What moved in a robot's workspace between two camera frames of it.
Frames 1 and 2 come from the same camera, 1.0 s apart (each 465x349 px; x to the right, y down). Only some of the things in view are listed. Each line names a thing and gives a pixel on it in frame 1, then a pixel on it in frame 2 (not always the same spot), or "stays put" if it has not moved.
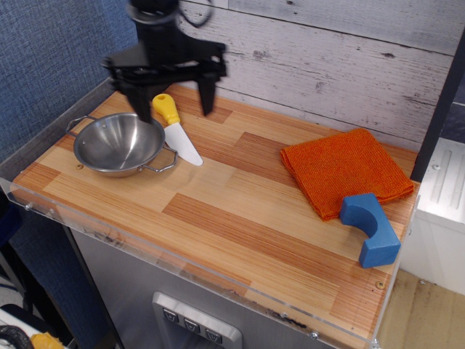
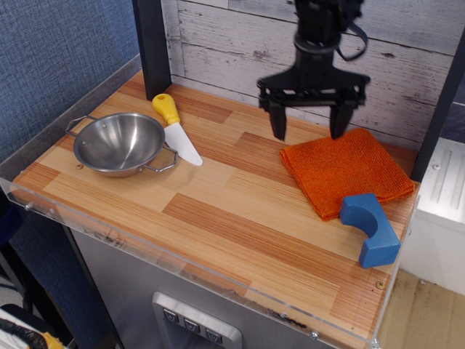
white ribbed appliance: (434, 249) stays put
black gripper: (163, 54) to (313, 81)
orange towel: (326, 171) stays put
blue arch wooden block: (365, 212) stays put
